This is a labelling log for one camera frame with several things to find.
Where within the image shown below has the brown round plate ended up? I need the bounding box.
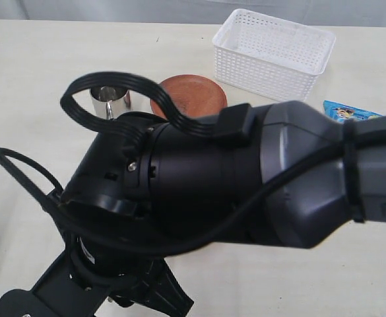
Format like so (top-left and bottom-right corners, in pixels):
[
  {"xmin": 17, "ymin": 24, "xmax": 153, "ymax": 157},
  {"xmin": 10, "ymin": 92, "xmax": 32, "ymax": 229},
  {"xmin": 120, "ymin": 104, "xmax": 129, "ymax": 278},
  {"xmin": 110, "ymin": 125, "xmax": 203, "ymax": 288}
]
[{"xmin": 160, "ymin": 74, "xmax": 228, "ymax": 118}]

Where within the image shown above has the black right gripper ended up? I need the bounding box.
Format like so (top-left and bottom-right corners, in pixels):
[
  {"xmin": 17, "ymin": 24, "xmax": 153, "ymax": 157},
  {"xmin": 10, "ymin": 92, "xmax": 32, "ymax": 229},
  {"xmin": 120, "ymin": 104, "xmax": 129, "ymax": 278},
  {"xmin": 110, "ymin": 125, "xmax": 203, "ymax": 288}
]
[{"xmin": 65, "ymin": 232, "xmax": 194, "ymax": 316}]

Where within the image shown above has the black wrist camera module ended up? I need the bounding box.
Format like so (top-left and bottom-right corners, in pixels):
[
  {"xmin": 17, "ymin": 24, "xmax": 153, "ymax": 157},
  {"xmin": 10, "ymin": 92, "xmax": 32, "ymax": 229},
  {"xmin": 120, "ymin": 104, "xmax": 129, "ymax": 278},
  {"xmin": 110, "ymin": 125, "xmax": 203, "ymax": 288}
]
[{"xmin": 0, "ymin": 254, "xmax": 110, "ymax": 317}]

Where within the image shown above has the blue chips bag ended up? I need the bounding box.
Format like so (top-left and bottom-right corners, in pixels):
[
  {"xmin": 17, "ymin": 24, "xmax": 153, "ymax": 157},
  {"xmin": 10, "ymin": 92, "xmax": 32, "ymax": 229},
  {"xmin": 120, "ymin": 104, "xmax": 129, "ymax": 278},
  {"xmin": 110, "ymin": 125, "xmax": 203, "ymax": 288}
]
[{"xmin": 323, "ymin": 100, "xmax": 381, "ymax": 122}]

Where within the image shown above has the white perforated plastic basket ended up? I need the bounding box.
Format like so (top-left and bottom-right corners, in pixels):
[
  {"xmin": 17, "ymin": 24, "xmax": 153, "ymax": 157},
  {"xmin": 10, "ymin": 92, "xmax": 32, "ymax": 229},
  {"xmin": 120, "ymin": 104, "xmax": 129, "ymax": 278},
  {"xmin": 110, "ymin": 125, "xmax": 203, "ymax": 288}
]
[{"xmin": 212, "ymin": 9, "xmax": 336, "ymax": 102}]

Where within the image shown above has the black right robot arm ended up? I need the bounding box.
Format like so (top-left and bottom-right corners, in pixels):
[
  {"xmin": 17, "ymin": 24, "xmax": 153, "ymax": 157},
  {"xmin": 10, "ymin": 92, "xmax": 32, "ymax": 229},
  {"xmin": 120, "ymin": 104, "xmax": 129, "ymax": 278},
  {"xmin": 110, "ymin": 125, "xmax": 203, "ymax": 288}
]
[{"xmin": 59, "ymin": 101, "xmax": 386, "ymax": 316}]

